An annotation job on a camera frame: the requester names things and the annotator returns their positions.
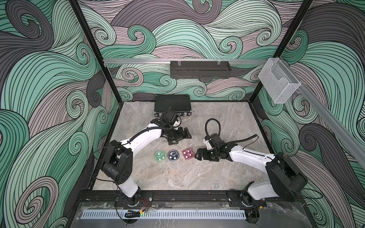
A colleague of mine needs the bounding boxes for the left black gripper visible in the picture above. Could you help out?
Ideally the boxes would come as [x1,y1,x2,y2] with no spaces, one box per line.
[166,127,191,145]

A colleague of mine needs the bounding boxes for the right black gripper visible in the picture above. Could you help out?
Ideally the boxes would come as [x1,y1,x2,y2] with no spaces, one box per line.
[193,148,219,160]

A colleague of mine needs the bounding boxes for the dark pink square pillbox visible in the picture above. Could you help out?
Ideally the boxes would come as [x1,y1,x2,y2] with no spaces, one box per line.
[182,147,195,160]

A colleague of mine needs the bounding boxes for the round dark blue pillbox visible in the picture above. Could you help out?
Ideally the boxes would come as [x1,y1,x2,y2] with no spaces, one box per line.
[167,150,180,162]

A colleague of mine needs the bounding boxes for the round green pillbox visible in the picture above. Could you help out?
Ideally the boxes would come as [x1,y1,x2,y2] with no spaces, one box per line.
[154,150,166,162]

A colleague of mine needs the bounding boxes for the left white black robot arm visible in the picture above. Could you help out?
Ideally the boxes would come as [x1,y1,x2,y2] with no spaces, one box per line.
[99,109,192,205]

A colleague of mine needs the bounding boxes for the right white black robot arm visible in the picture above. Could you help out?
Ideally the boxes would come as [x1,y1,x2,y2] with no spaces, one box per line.
[195,118,324,206]

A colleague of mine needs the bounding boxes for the black hard carrying case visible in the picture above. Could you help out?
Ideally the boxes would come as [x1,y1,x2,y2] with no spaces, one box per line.
[154,95,192,117]

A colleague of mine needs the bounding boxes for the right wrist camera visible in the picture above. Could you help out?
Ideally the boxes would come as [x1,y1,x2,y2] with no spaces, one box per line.
[203,138,214,151]

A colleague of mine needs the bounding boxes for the black perforated wall tray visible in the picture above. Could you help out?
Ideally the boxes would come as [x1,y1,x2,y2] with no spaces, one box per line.
[170,61,232,80]

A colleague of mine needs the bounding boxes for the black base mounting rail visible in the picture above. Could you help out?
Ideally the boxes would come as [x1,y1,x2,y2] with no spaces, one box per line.
[75,189,306,206]

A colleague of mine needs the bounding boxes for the aluminium wall rail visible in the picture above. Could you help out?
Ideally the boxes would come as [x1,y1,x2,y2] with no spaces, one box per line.
[103,58,268,65]

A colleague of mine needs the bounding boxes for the white slotted cable duct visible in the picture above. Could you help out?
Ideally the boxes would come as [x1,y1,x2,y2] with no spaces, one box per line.
[80,209,246,220]

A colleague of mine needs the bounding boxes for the clear plastic wall bin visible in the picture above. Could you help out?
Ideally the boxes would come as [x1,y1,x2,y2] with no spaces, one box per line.
[259,58,301,104]

